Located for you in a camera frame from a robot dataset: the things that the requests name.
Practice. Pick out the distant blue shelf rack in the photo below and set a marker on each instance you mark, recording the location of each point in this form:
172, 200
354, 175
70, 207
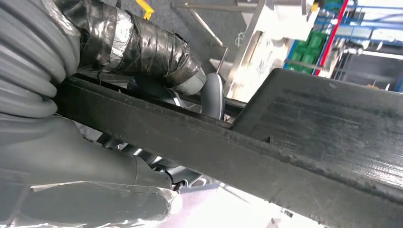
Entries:
371, 25

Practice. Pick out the yellow floor tape square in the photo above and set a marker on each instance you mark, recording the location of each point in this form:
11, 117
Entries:
144, 9

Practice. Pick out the white cabinet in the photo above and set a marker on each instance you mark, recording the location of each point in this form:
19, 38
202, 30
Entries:
277, 19

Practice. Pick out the green plastic crates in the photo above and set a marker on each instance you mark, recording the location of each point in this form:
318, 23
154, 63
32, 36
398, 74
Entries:
310, 47

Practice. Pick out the red pole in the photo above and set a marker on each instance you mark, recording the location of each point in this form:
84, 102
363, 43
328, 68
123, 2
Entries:
332, 36

